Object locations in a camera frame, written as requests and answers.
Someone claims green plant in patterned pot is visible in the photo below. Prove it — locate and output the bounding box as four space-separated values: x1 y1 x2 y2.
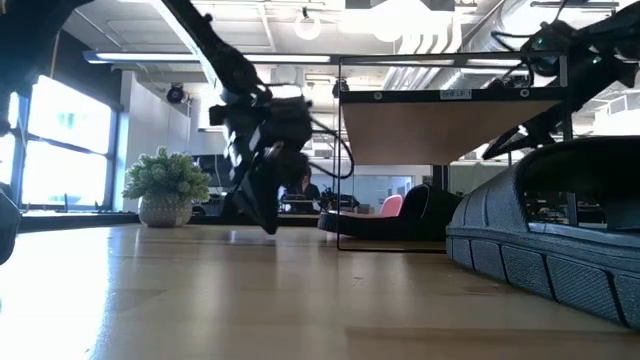
121 145 213 230

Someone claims black computer monitor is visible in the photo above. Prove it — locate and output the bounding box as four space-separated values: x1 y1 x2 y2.
192 153 236 201

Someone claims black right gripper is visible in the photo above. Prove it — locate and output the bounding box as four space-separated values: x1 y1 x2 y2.
482 64 609 161

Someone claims silver ventilation duct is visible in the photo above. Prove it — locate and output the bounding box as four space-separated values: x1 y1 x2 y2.
388 0 534 94

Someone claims wooden shelf with black frame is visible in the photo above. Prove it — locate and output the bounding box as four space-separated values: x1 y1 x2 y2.
336 51 575 253

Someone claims round ceiling lamp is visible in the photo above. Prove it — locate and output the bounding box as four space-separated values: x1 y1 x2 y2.
293 9 323 42

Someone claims black aluminium rig frame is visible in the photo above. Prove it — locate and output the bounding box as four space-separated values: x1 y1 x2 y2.
18 211 321 232

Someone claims person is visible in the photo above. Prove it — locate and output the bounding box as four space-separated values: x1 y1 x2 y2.
282 169 323 215

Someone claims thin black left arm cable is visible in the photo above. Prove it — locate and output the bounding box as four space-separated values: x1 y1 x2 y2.
308 117 356 181

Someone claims black slide with striped strap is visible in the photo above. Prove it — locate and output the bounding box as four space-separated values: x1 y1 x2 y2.
445 135 640 332

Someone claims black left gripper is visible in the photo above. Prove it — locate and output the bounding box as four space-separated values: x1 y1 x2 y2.
209 92 315 235

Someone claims long overhead light bar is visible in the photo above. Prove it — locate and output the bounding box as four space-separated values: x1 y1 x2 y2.
82 48 341 66

